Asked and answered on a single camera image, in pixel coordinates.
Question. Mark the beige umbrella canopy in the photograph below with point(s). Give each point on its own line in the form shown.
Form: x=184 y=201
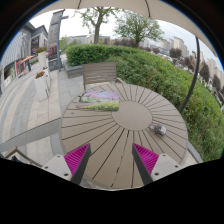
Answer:
x=110 y=3

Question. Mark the round-crowned tree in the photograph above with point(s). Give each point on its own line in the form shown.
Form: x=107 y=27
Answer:
x=136 y=26

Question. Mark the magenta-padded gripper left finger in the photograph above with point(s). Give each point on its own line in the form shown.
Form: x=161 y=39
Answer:
x=76 y=159

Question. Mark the tall grey sign pillar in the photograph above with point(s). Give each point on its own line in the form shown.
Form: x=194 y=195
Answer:
x=54 y=33

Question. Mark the transparent computer mouse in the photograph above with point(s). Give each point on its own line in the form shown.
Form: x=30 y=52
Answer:
x=158 y=128

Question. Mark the green hedge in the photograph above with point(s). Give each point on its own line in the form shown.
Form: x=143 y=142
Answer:
x=160 y=76

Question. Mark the brown slatted chair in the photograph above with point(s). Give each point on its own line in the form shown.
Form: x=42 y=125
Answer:
x=99 y=71

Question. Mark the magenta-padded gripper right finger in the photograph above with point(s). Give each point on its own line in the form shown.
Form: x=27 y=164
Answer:
x=147 y=159

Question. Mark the thin-crowned tree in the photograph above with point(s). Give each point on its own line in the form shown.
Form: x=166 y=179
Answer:
x=97 y=30

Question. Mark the dark curved umbrella pole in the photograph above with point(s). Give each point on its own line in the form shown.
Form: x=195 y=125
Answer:
x=196 y=66

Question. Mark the white flower planter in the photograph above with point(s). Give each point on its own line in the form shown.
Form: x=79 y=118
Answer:
x=41 y=87
x=42 y=58

